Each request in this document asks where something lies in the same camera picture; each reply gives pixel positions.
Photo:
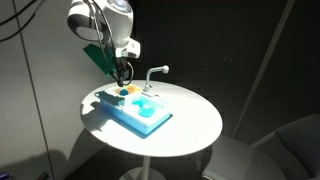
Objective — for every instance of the yellow-green dish rack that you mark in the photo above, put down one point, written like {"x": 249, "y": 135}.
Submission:
{"x": 115, "y": 88}

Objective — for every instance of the blue mug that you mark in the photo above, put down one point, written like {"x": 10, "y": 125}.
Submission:
{"x": 123, "y": 92}

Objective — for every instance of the blue toy sink basin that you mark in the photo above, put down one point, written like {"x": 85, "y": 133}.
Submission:
{"x": 134, "y": 108}

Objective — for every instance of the blue plate in sink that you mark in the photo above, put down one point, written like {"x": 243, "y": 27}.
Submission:
{"x": 146, "y": 112}

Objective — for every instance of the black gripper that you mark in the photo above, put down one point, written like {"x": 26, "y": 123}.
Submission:
{"x": 123, "y": 71}

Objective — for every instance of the grey chair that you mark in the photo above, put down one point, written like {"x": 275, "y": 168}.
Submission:
{"x": 290, "y": 152}

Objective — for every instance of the grey toy faucet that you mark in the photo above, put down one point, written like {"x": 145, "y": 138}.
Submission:
{"x": 161, "y": 69}

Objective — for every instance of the round white table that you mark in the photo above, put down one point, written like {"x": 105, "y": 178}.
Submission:
{"x": 195, "y": 124}

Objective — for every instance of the blue bowl in sink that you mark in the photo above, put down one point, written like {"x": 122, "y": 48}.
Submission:
{"x": 138, "y": 102}

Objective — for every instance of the green board on wrist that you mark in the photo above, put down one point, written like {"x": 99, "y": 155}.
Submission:
{"x": 103, "y": 59}

